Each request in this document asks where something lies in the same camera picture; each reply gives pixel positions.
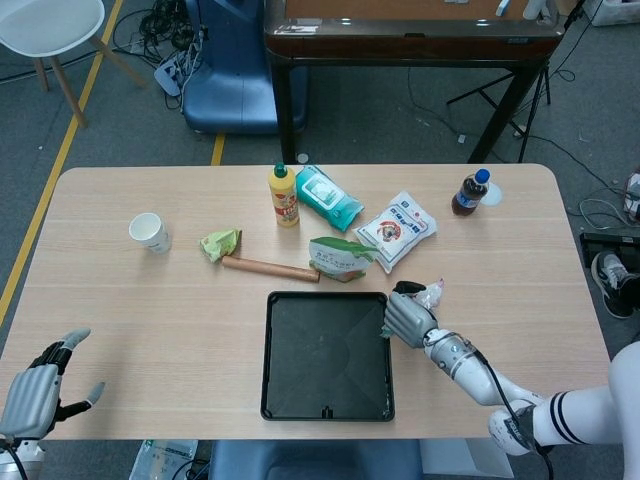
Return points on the blue chair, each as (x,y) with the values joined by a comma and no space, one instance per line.
(235,90)

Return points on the white bag red blue print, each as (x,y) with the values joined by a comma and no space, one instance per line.
(395,230)

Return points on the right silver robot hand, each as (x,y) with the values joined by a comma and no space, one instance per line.
(407,320)

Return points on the red white floor item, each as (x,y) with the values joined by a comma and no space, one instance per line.
(635,197)

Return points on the printed clear plastic bag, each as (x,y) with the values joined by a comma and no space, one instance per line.
(160,457)

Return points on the black square tray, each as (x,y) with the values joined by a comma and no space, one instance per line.
(325,360)

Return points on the crumpled green wrapper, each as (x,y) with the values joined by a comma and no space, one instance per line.
(217,244)

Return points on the small pink snack packet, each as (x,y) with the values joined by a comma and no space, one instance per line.
(430,297)

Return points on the yellow bottle green cap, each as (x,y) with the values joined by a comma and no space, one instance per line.
(284,200)

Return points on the white paper cup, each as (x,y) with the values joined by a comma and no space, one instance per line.
(150,235)

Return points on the black tripod stand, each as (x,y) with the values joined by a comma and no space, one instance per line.
(477,90)

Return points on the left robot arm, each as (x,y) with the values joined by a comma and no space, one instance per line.
(10,460)

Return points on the black white sneaker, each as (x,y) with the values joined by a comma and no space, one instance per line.
(610,280)

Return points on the wooden rolling pin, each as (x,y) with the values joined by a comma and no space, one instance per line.
(270,269)

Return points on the brown mahjong table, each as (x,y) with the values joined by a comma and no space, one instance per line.
(400,45)

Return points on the dark tea bottle blue cap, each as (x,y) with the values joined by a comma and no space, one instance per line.
(467,197)

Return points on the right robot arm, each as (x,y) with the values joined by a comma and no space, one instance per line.
(475,375)

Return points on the black floor box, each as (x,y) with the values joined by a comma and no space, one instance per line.
(607,242)

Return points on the teal wet wipes pack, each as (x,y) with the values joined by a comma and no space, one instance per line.
(325,197)

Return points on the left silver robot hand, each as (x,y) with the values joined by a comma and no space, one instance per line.
(30,400)

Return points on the green white corn starch bag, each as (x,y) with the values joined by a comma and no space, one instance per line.
(335,260)

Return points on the white chair wooden legs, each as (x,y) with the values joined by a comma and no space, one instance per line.
(50,25)

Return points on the white box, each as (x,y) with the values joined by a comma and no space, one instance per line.
(460,460)

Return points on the white power strip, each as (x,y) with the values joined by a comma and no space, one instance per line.
(167,75)

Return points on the blue white mahjong tile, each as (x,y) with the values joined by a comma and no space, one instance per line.
(503,6)

